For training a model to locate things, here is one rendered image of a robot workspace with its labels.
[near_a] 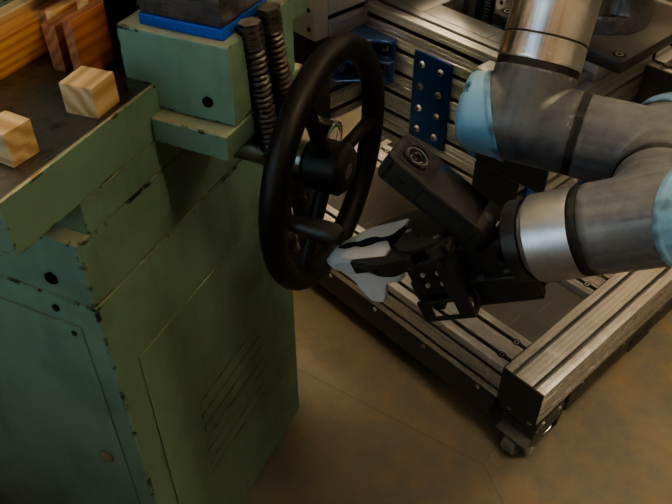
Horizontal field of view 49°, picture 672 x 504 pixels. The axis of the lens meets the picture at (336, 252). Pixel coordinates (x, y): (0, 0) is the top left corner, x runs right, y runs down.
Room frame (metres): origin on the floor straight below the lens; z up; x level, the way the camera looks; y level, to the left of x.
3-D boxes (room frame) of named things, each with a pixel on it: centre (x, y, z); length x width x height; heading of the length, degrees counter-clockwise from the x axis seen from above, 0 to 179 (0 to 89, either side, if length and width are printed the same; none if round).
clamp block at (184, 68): (0.75, 0.14, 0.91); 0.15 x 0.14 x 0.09; 156
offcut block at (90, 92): (0.66, 0.25, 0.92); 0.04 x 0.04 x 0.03; 69
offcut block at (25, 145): (0.57, 0.30, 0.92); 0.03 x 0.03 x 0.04; 60
